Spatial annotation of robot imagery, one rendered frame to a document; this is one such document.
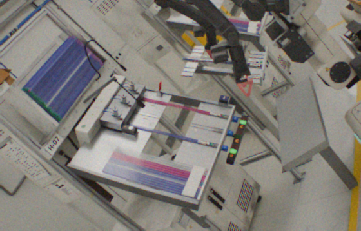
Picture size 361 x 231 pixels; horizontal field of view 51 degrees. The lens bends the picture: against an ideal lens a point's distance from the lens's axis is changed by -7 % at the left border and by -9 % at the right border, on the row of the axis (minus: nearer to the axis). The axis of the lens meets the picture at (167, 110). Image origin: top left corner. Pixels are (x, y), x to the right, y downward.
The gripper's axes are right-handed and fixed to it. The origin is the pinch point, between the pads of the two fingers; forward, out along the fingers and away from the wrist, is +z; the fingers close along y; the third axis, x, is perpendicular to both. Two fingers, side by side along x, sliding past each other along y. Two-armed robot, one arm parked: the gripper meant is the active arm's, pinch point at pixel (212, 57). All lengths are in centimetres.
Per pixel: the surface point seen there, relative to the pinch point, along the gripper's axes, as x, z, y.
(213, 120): 6.4, 22.8, 28.7
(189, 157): 1, 24, 58
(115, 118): -44, 14, 47
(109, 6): -98, 2, -66
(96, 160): -45, 22, 72
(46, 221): -139, 147, 48
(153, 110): -28.7, 20.2, 29.4
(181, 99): -16.2, 21.7, 15.3
